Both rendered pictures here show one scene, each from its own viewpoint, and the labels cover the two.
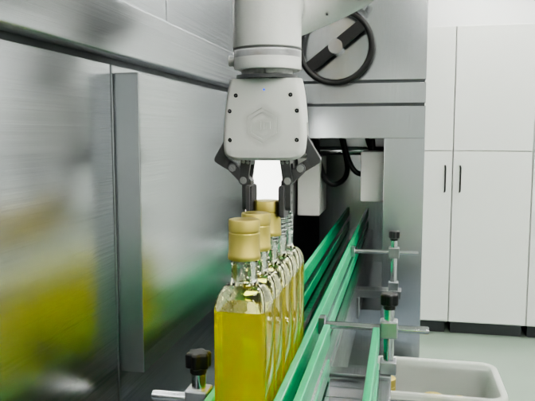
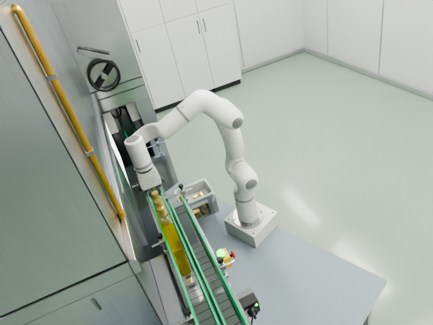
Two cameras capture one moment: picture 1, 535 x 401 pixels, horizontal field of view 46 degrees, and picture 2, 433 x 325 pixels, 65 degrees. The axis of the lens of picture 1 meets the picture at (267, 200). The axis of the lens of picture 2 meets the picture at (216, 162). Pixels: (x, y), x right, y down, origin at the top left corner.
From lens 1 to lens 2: 1.12 m
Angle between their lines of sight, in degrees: 37
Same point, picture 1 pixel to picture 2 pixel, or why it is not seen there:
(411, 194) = (151, 116)
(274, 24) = (145, 160)
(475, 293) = (162, 93)
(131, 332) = (142, 238)
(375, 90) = (125, 85)
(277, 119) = (153, 178)
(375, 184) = (135, 113)
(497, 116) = (144, 10)
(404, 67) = (133, 73)
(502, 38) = not seen: outside the picture
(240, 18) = (136, 162)
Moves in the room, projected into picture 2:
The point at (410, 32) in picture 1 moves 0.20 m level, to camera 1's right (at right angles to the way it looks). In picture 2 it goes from (129, 60) to (155, 50)
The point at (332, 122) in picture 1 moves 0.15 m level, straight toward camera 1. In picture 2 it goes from (113, 102) to (118, 109)
